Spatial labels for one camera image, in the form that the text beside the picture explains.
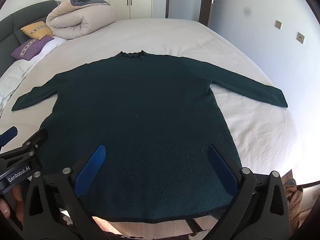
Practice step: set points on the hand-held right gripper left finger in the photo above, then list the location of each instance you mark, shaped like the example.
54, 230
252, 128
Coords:
92, 168

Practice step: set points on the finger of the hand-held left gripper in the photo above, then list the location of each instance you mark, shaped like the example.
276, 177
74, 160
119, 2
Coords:
35, 140
8, 134

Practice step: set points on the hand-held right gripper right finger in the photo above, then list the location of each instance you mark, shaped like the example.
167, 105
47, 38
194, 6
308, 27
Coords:
223, 168

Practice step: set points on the dark green towel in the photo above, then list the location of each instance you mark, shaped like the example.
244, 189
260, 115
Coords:
150, 117

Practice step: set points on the person's left hand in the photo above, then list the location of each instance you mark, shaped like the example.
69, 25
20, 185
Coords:
17, 195

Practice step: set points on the brown cloth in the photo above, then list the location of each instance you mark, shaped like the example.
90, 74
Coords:
295, 192

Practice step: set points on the purple patterned pillow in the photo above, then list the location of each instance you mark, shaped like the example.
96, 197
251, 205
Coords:
30, 47

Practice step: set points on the white pillow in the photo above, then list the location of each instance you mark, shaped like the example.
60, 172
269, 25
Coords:
53, 45

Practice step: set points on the yellow patterned pillow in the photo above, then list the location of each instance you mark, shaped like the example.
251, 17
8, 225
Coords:
37, 30

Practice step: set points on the grey upholstered headboard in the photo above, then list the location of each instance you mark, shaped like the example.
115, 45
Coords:
15, 20

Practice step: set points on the folded beige duvet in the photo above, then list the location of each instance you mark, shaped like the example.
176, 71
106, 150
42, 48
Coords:
82, 18

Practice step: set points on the white bed sheet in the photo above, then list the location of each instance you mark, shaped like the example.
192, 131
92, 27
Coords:
180, 36

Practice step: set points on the brown wooden door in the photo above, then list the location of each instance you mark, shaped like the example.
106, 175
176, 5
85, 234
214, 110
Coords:
205, 10

